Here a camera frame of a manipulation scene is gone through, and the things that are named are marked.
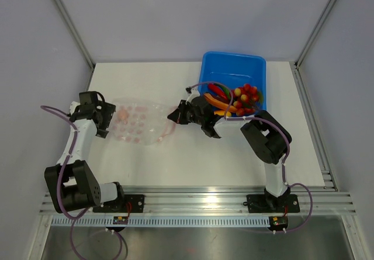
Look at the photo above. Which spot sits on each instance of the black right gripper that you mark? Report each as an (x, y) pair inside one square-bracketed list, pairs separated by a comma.
[(178, 115)]

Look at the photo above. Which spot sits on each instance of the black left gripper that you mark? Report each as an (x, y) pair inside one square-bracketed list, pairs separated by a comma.
[(107, 110)]

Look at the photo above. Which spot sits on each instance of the clear zip top bag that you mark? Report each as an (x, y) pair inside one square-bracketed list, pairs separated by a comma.
[(147, 122)]

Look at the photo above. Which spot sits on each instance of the orange toy croissant bread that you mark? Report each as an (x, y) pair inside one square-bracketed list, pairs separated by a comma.
[(219, 104)]

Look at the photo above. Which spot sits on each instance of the orange toy fruit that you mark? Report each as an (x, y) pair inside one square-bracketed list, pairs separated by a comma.
[(223, 113)]

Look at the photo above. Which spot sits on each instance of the red toy chili pepper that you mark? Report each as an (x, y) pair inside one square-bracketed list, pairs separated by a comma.
[(217, 90)]

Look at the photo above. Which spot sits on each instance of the green toy chili pepper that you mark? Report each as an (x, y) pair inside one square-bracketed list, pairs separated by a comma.
[(225, 90)]

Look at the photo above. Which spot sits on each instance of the red toy grape bunch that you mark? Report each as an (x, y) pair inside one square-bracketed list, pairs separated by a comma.
[(248, 100)]

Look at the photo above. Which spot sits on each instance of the blue plastic bin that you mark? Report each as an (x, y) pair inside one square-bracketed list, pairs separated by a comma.
[(234, 71)]

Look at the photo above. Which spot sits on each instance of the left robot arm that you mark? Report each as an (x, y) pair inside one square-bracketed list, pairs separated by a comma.
[(71, 183)]

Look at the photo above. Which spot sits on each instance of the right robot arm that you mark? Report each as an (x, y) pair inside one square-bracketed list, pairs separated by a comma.
[(269, 141)]

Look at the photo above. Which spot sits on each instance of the small peach toy ball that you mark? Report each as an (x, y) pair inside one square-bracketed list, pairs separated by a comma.
[(122, 115)]

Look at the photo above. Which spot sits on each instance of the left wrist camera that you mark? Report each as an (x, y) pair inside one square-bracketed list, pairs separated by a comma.
[(73, 107)]

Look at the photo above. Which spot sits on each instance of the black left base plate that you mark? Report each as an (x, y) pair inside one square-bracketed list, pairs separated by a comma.
[(128, 203)]

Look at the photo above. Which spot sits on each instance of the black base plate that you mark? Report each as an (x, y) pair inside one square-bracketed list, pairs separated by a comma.
[(128, 203), (260, 203)]

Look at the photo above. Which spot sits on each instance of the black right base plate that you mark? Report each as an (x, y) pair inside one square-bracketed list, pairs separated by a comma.
[(260, 203)]

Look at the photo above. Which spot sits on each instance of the white slotted cable duct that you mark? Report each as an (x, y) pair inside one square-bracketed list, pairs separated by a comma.
[(165, 221)]

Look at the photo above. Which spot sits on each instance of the aluminium frame post left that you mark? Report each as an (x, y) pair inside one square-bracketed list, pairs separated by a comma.
[(63, 11)]

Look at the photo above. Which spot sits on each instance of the aluminium frame post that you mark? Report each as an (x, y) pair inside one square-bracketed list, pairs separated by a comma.
[(63, 11), (324, 15)]

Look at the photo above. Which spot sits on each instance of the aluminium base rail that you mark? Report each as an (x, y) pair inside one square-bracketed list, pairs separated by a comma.
[(229, 200)]

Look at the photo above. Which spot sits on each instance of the aluminium frame post right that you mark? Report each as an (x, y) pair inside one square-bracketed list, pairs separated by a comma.
[(324, 15)]

